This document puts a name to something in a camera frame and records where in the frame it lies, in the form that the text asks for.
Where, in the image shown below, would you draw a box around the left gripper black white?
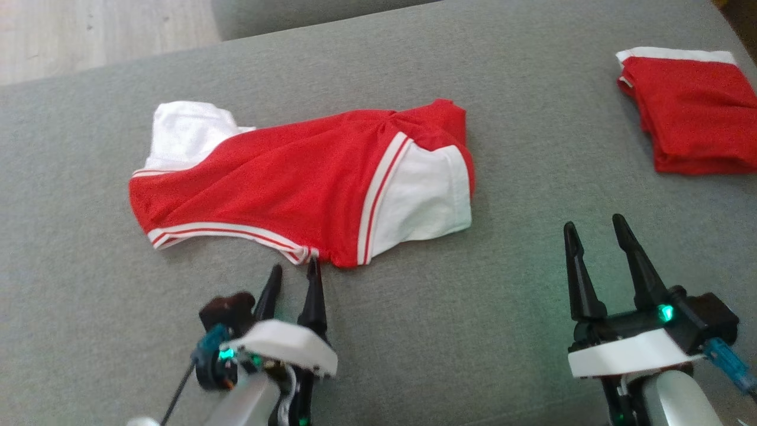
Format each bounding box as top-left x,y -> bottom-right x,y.
195,257 -> 339,426

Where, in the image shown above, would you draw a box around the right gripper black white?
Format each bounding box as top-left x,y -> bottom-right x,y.
563,214 -> 740,426

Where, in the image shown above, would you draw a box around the red jersey with white sleeves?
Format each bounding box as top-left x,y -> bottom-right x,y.
128,98 -> 475,268

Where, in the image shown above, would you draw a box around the red shorts with white band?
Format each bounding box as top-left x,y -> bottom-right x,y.
615,47 -> 757,176

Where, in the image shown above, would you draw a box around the large grey sofa seat cushion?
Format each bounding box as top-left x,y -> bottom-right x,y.
0,0 -> 757,426

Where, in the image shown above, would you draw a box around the small grey sofa cushion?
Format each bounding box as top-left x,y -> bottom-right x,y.
211,0 -> 441,41

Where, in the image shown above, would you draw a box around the yellow upholstered furniture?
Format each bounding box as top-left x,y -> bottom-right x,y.
713,0 -> 757,66

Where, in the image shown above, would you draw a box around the left gripper teal cable connector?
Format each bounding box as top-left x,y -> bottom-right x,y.
191,322 -> 232,364

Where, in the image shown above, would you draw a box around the gripper teal cable connector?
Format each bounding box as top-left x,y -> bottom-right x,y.
191,322 -> 232,364
703,337 -> 757,396

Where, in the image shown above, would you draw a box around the right gripper teal cable connector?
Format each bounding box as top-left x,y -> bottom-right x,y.
703,337 -> 757,396

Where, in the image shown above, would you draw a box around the thin black cable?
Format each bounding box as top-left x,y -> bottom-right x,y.
158,360 -> 197,426

